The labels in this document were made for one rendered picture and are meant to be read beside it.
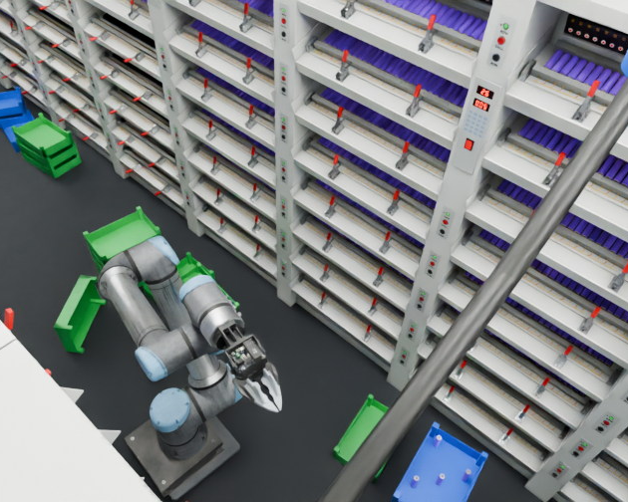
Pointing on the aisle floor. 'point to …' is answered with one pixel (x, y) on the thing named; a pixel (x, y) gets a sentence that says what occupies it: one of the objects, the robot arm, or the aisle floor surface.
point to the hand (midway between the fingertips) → (275, 407)
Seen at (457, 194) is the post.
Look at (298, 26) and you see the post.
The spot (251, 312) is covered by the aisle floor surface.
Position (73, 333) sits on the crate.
